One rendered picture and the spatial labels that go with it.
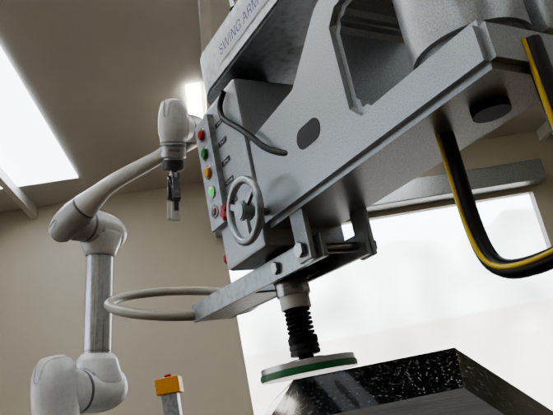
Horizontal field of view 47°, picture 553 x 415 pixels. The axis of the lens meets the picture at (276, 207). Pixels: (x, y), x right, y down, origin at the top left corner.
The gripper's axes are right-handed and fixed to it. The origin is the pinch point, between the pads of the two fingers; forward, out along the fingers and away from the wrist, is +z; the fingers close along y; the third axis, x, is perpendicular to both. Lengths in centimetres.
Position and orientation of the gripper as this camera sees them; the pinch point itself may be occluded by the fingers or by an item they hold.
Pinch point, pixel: (173, 216)
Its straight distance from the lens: 229.2
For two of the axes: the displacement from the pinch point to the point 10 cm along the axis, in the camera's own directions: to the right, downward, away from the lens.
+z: 0.0, 10.0, 0.2
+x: 9.6, -0.1, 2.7
